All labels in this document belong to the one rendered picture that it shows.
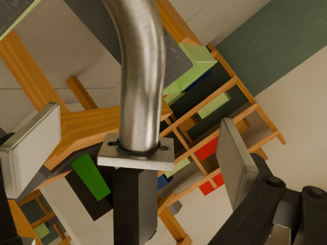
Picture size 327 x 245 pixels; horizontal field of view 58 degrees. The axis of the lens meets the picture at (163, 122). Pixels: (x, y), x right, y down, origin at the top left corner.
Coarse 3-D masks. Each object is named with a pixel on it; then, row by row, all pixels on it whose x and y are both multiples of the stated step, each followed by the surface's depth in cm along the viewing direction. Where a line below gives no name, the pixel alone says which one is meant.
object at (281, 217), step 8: (256, 160) 17; (264, 160) 17; (264, 168) 16; (288, 192) 14; (296, 192) 14; (280, 200) 14; (288, 200) 14; (296, 200) 14; (280, 208) 14; (288, 208) 14; (296, 208) 14; (280, 216) 14; (288, 216) 14; (296, 216) 14; (280, 224) 14; (288, 224) 14; (296, 224) 14
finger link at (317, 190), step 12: (312, 192) 14; (324, 192) 14; (300, 204) 13; (312, 204) 13; (324, 204) 13; (300, 216) 13; (312, 216) 12; (324, 216) 12; (300, 228) 12; (312, 228) 11; (324, 228) 11; (300, 240) 12; (312, 240) 11; (324, 240) 11
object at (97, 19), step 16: (0, 0) 22; (16, 0) 22; (32, 0) 22; (64, 0) 22; (80, 0) 22; (96, 0) 22; (0, 16) 22; (16, 16) 23; (80, 16) 22; (96, 16) 22; (0, 32) 23; (96, 32) 23; (112, 32) 23; (112, 48) 23; (176, 48) 23; (176, 64) 24; (192, 64) 24
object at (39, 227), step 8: (32, 192) 581; (40, 192) 623; (24, 200) 582; (40, 200) 645; (48, 216) 577; (56, 216) 605; (32, 224) 539; (40, 224) 558; (48, 224) 580; (56, 224) 640; (40, 232) 552; (48, 232) 564; (64, 240) 572
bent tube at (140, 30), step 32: (128, 0) 17; (128, 32) 18; (160, 32) 19; (128, 64) 19; (160, 64) 19; (128, 96) 20; (160, 96) 20; (128, 128) 21; (128, 160) 21; (160, 160) 21
